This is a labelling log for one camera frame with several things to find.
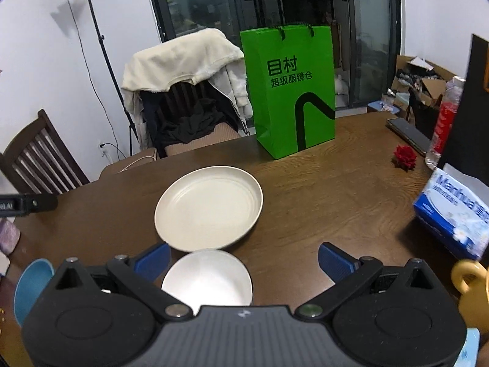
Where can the white bowl black rim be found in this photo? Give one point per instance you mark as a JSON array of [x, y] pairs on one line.
[[209, 278]]

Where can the black sliding glass door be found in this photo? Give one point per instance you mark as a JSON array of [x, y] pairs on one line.
[[365, 34]]

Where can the green paper shopping bag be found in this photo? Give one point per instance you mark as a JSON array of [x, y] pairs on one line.
[[290, 74]]

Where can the yellow ceramic mug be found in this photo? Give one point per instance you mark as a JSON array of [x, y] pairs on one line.
[[471, 280]]

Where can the dark wooden chair left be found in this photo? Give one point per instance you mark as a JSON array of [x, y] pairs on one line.
[[37, 160]]

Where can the black paper shopping bag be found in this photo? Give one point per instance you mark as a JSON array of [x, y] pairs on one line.
[[467, 146]]

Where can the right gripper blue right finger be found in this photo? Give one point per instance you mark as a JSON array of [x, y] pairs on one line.
[[351, 277]]

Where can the blue Manhua tissue box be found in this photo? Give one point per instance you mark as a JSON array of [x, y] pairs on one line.
[[455, 206]]

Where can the red label plastic bottle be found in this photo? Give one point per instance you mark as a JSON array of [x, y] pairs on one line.
[[448, 108]]

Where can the chair with cream blanket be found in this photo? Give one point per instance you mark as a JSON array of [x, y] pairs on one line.
[[181, 89]]

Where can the blue plastic bowl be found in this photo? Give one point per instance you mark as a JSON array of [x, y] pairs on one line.
[[29, 287]]

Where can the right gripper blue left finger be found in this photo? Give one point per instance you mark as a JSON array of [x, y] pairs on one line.
[[136, 276]]

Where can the cream plate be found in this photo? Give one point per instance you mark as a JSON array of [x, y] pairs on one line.
[[209, 208]]

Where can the purple tissue pack front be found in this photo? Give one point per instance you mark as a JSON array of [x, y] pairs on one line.
[[9, 236]]

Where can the small red flower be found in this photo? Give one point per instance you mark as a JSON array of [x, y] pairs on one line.
[[404, 157]]

